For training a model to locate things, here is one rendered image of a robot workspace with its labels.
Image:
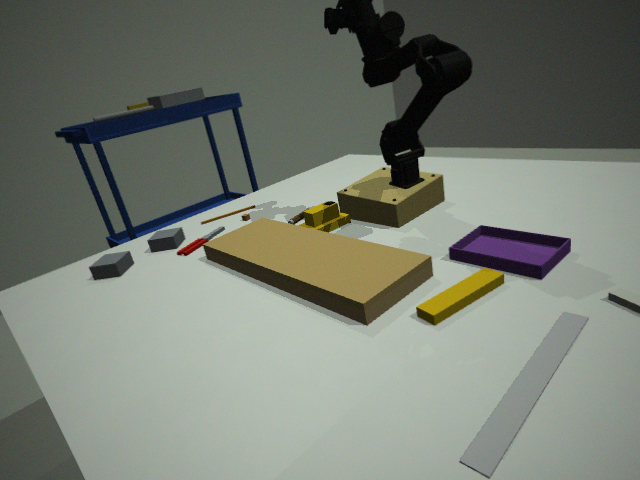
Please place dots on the purple shallow tray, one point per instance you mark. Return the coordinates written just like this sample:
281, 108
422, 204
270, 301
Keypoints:
518, 252

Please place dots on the brown hexagonal wooden handle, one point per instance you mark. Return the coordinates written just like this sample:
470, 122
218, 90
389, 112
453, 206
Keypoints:
296, 219

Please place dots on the tan rectangular wooden panel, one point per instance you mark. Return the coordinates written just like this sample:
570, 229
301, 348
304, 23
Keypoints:
355, 278

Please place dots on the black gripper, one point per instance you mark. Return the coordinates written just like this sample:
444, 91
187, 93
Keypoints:
364, 14

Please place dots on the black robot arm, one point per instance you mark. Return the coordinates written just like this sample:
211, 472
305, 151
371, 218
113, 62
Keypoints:
446, 71

